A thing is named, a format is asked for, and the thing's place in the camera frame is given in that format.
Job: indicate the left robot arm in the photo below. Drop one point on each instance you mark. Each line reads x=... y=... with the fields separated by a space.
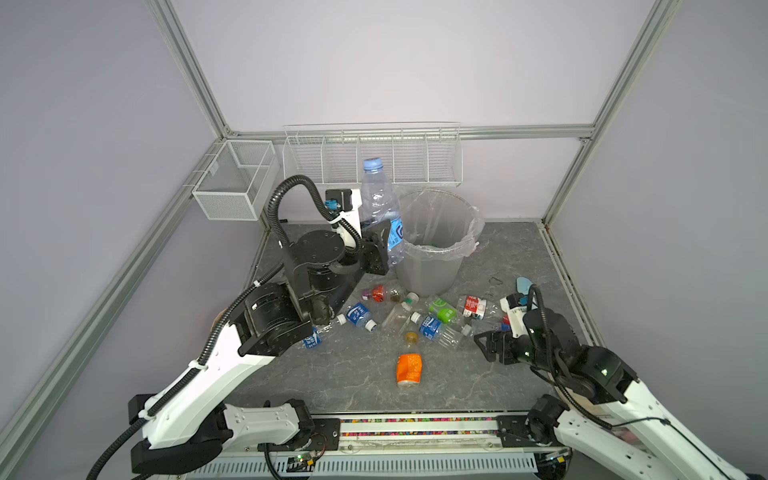
x=188 y=424

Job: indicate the blue label clear water bottle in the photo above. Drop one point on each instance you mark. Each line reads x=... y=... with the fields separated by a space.
x=317 y=337

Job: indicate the green label clear bottle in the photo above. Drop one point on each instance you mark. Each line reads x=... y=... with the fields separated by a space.
x=449 y=315

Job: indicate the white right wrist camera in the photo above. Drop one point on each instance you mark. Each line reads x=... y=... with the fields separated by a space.
x=512 y=306

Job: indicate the clear bottle green band cap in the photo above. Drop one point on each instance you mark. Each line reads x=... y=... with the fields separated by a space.
x=400 y=313

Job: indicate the blue pocari label bottle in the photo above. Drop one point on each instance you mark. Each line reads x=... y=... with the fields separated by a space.
x=434 y=330

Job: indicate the white wire wall shelf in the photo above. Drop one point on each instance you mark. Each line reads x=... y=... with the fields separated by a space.
x=412 y=153

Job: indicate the small red label purple cap bottle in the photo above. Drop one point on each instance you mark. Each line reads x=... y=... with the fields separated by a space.
x=384 y=293

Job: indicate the white mesh wall basket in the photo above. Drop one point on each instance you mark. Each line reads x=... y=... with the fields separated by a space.
x=238 y=180

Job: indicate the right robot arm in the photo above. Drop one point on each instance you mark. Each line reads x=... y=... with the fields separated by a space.
x=600 y=407

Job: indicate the grey mesh waste bin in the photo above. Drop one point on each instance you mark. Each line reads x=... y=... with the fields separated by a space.
x=427 y=278

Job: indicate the light blue garden trowel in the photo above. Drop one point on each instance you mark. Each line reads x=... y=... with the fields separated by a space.
x=523 y=285

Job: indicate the potted green plant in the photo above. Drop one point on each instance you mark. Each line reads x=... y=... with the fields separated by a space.
x=217 y=315

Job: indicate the orange label bottle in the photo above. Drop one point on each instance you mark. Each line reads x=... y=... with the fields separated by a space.
x=409 y=365

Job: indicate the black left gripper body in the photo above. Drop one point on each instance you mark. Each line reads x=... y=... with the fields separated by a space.
x=370 y=260

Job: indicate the blue label bottle white cap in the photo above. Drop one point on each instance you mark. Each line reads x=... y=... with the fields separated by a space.
x=359 y=316

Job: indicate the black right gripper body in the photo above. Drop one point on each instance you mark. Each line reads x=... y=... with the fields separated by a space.
x=513 y=349

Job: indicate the large blue label water bottle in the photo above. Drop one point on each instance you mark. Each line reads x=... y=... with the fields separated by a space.
x=380 y=205

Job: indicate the red label clear bottle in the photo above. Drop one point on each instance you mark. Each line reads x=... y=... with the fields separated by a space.
x=479 y=308

